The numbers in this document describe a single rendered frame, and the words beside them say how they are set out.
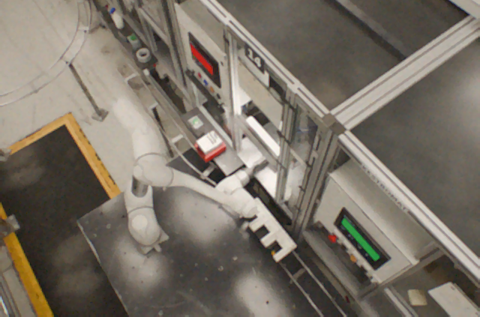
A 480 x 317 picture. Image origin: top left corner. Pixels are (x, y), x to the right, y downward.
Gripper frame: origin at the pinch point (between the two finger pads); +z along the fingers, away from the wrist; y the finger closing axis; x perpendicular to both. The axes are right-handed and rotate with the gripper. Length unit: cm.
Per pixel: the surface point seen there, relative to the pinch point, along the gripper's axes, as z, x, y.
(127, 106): -43, 161, -100
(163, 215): -72, 21, -31
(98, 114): -69, 168, -95
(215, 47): -13, 28, 82
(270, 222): -24.1, -28.4, -13.1
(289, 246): -24, -46, -12
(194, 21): -11, 47, 82
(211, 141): -23.9, 29.0, 4.0
